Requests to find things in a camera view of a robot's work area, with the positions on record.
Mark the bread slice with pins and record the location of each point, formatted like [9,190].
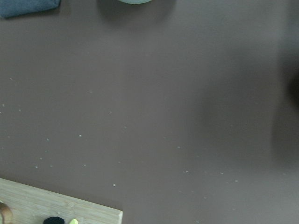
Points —
[6,216]

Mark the grey folded cloth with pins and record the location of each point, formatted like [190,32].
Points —
[12,8]

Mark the green ceramic bowl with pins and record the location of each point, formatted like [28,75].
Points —
[135,2]

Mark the yellow handled knife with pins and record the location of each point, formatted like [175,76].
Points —
[59,220]

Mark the wooden cutting board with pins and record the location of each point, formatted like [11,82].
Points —
[31,205]

